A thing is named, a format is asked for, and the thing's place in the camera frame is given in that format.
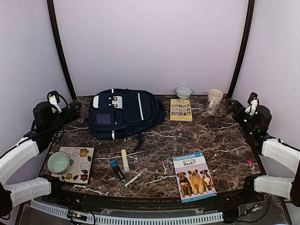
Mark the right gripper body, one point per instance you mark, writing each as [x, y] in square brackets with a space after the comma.
[236, 108]

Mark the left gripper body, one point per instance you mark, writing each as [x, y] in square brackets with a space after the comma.
[71, 111]

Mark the navy blue student backpack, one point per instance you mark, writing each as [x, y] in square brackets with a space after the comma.
[120, 113]

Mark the dog book Why Dogs Bark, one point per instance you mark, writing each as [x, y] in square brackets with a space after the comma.
[193, 177]

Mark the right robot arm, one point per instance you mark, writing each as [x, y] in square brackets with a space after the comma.
[254, 122]

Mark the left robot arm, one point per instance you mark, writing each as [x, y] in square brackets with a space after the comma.
[49, 121]

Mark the cream ceramic mug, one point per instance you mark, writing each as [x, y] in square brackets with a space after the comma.
[214, 98]

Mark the floral square plate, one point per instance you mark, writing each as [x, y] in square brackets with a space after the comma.
[80, 164]

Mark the small green bowl at back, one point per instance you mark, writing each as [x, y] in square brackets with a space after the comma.
[183, 92]

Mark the green bowl on plate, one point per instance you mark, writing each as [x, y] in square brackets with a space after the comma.
[58, 163]

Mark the yellow picture book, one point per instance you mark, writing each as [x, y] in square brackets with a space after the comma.
[181, 110]

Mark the yellow highlighter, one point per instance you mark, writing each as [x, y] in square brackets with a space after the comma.
[125, 160]

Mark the blue black marker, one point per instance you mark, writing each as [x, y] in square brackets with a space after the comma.
[117, 170]

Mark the white green pen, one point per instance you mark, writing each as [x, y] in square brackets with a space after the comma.
[136, 177]

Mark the small circuit board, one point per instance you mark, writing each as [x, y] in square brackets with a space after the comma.
[73, 215]

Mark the black front rail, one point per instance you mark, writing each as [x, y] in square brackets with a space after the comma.
[223, 201]

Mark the right black frame post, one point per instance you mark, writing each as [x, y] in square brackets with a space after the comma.
[243, 46]

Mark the black frame post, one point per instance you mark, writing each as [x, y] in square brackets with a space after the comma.
[59, 48]
[243, 46]

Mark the white slotted cable duct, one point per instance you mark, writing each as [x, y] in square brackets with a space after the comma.
[127, 217]

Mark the left black frame post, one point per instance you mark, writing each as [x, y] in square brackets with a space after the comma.
[59, 48]

